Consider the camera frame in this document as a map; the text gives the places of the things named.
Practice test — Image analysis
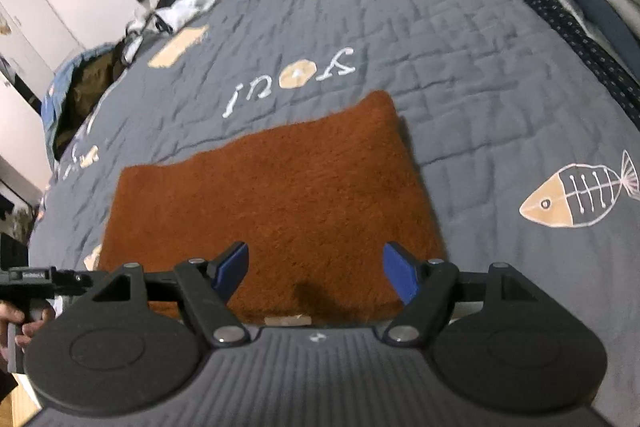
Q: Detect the person's left hand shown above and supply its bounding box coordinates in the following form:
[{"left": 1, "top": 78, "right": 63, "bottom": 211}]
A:
[{"left": 0, "top": 300, "right": 55, "bottom": 360}]

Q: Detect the white grey garment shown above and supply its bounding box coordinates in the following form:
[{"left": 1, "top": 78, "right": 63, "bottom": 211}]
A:
[{"left": 122, "top": 0, "right": 216, "bottom": 66}]

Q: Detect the navy dotted folded garment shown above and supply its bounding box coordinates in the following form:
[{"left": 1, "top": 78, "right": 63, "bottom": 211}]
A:
[{"left": 524, "top": 0, "right": 639, "bottom": 124}]

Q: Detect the grey patterned quilt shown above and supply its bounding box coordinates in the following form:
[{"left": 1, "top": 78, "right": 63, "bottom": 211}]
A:
[{"left": 29, "top": 0, "right": 639, "bottom": 426}]

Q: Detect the blue fabric bag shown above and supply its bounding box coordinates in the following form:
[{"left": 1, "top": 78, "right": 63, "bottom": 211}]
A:
[{"left": 40, "top": 42, "right": 115, "bottom": 169}]

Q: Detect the dark brown garment pile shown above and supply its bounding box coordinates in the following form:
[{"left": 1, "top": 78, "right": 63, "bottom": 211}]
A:
[{"left": 53, "top": 39, "right": 126, "bottom": 161}]

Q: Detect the rust brown fuzzy garment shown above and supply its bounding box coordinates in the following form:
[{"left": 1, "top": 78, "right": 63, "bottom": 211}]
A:
[{"left": 99, "top": 91, "right": 445, "bottom": 324}]

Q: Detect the white wardrobe with sticker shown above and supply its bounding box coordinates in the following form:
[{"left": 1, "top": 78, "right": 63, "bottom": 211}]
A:
[{"left": 0, "top": 0, "right": 84, "bottom": 98}]

